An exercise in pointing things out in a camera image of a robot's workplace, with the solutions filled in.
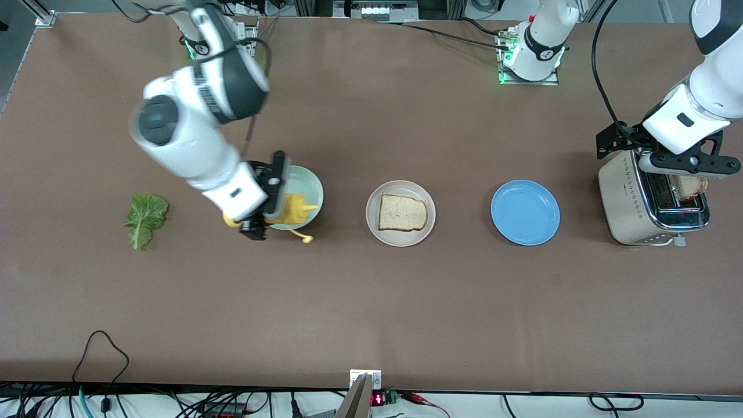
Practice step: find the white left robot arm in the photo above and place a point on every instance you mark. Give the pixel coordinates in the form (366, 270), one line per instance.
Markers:
(696, 110)

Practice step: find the beige chrome toaster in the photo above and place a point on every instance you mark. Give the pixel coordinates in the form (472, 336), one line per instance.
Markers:
(627, 203)

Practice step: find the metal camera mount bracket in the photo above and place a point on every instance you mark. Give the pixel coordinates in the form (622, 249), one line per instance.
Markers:
(357, 400)

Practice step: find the beige plate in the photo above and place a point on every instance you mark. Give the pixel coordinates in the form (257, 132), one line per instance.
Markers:
(400, 188)

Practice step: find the aluminium frame corner profile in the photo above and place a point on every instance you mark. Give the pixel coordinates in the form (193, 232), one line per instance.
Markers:
(46, 19)

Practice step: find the red digit display module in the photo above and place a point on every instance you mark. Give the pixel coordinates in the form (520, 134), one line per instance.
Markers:
(378, 399)

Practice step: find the green terminal block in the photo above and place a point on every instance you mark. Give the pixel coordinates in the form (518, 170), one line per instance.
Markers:
(392, 397)

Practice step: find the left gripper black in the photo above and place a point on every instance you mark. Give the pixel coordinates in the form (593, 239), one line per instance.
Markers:
(631, 140)

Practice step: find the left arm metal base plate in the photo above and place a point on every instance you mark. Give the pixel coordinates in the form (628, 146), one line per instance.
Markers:
(528, 83)

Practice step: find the yellow squeeze bottle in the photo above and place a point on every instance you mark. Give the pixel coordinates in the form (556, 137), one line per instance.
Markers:
(296, 212)

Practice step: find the pale green plate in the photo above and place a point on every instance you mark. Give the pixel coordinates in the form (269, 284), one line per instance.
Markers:
(307, 186)

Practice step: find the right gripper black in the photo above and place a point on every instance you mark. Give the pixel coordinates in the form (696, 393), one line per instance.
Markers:
(271, 194)

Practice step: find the control box with lights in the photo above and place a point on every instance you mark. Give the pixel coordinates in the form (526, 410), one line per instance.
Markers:
(377, 11)

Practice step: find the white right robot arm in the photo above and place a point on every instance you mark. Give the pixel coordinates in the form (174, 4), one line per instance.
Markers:
(186, 145)

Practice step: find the blue plate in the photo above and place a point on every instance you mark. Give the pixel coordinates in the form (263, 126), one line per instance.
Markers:
(525, 212)

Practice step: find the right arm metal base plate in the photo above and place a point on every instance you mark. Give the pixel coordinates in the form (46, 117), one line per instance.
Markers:
(249, 32)

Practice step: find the green lettuce leaf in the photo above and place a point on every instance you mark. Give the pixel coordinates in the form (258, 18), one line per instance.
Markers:
(145, 215)

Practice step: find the bread slice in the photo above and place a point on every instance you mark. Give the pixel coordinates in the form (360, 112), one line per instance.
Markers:
(403, 213)
(691, 187)

